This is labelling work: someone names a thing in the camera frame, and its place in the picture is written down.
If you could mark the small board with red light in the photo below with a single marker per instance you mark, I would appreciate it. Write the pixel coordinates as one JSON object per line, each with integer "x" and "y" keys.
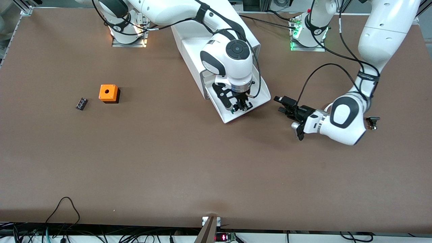
{"x": 222, "y": 237}

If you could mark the white curved plastic arc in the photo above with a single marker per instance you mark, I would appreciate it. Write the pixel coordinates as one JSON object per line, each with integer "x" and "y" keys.
{"x": 327, "y": 107}

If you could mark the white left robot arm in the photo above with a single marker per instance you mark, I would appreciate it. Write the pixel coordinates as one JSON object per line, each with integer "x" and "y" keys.
{"x": 388, "y": 27}

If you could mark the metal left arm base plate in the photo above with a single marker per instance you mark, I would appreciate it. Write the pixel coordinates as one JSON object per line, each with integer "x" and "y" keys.
{"x": 317, "y": 49}

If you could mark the grey camera mount beam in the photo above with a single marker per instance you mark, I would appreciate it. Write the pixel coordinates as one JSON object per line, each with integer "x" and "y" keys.
{"x": 207, "y": 233}

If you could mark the dark equipment box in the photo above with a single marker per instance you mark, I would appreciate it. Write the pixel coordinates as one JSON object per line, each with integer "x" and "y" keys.
{"x": 253, "y": 4}

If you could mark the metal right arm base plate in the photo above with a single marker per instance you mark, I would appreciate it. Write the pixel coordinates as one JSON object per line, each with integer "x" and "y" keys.
{"x": 118, "y": 45}

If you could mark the dark cylindrical capacitor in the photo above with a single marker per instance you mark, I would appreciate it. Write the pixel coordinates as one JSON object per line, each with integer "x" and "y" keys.
{"x": 81, "y": 104}

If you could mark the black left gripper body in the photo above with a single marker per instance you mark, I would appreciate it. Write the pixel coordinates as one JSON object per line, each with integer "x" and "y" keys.
{"x": 301, "y": 111}

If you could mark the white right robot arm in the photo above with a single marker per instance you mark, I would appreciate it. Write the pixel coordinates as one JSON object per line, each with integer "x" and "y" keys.
{"x": 168, "y": 10}

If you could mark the small black switch component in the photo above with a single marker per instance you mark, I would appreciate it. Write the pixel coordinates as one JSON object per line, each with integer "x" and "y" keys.
{"x": 372, "y": 119}

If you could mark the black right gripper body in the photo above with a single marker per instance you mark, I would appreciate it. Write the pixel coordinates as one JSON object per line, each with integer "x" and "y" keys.
{"x": 241, "y": 99}

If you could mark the orange box with hole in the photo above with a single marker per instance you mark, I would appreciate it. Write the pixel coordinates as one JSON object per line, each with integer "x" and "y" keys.
{"x": 108, "y": 92}

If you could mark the aluminium frame profile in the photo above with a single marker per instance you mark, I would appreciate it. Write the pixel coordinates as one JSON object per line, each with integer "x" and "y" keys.
{"x": 27, "y": 10}
{"x": 416, "y": 19}

